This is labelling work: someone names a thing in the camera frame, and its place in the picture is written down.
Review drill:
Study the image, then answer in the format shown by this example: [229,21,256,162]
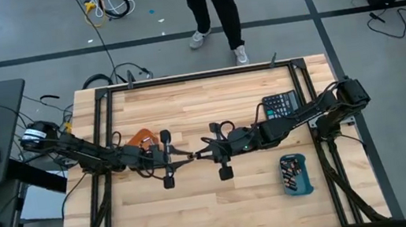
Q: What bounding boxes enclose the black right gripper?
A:
[192,117,263,171]

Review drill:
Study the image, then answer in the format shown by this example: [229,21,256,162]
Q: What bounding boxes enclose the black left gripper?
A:
[136,126,197,180]

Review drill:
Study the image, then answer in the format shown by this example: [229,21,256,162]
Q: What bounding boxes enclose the orange plastic bin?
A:
[125,126,162,153]

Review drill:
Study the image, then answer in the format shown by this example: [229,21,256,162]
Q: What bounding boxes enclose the teal plastic bin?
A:
[277,151,315,199]

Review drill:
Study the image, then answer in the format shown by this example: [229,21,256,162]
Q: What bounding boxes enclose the black calculator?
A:
[260,89,304,121]

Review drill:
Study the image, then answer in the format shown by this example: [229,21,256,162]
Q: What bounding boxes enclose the black flat bar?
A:
[6,152,70,201]

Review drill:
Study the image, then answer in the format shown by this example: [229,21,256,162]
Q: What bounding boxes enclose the white panel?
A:
[16,179,73,225]

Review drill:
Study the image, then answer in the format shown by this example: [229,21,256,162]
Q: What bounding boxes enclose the person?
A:
[179,0,251,74]

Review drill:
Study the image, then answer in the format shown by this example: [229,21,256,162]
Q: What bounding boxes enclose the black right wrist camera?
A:
[218,164,236,182]

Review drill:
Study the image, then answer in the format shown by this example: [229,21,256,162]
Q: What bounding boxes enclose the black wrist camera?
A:
[162,174,177,191]
[218,164,236,182]

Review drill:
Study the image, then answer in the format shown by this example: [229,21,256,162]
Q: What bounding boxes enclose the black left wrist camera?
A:
[162,174,177,191]

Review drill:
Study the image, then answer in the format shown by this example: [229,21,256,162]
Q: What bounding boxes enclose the black aluminium table frame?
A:
[40,48,393,227]

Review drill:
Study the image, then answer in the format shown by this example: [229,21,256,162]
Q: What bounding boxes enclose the thick black cable loop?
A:
[79,58,155,91]

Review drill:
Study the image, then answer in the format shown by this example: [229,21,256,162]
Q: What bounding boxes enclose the long black floor cable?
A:
[69,0,121,90]

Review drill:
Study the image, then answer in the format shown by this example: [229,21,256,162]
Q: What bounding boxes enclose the silver mounting bracket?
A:
[337,114,357,128]

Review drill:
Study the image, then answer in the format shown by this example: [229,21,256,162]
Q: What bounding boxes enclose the black coiled cable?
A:
[100,0,133,22]

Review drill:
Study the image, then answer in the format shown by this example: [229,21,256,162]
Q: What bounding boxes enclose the yellow cable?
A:
[81,0,110,31]

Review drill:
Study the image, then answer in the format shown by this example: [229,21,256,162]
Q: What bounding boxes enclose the white cable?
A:
[90,0,138,20]

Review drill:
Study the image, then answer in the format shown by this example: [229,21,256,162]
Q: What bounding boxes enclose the black floor cable with plug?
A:
[366,6,406,44]

